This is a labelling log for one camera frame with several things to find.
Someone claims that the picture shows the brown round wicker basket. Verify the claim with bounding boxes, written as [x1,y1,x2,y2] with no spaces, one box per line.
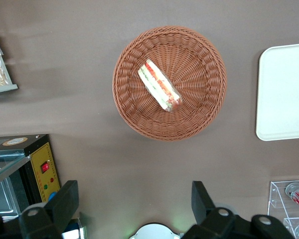
[112,25,228,142]

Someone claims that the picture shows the triangle sandwich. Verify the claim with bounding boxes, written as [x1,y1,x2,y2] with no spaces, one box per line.
[138,58,183,113]

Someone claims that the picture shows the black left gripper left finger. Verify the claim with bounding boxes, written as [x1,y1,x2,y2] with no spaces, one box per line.
[0,180,80,239]

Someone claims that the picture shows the white rectangular plastic tray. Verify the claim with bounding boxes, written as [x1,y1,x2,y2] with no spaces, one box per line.
[255,42,299,141]

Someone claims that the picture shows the clear acrylic can holder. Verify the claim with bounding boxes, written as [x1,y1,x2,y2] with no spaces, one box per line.
[267,179,299,239]

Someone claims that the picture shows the blue white box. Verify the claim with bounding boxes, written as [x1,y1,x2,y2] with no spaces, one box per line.
[62,211,88,239]

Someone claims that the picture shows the black food warmer cabinet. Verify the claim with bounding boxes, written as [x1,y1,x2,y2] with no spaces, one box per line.
[0,134,61,222]

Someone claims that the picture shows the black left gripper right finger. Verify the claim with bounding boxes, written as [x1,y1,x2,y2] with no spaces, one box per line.
[181,181,296,239]

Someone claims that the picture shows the white round device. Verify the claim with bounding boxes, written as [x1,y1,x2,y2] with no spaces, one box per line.
[129,223,184,239]

